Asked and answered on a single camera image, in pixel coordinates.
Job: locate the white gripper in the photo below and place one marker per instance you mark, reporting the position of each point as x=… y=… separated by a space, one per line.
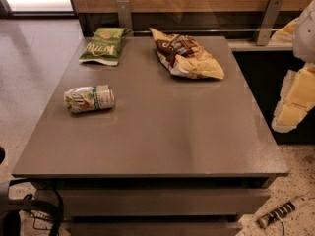
x=305 y=36

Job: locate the crushed 7up soda can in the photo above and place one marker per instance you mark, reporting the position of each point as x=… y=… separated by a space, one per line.
x=86 y=99

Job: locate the yellow brown chip bag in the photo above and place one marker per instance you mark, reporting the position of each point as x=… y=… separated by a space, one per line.
x=184 y=56

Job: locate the grey table with drawers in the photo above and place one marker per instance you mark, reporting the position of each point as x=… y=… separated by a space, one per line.
x=172 y=157

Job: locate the green chip bag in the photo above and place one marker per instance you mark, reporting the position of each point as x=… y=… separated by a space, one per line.
x=104 y=47

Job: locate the black chair base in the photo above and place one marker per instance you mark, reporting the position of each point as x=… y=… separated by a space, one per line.
x=10 y=221

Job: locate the right metal bracket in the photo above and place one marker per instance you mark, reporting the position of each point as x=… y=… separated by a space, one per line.
x=263 y=33

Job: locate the metal bracket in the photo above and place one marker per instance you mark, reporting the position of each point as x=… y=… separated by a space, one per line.
x=124 y=15
x=263 y=33

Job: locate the left metal bracket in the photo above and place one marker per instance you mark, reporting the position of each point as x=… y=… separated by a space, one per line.
x=124 y=15

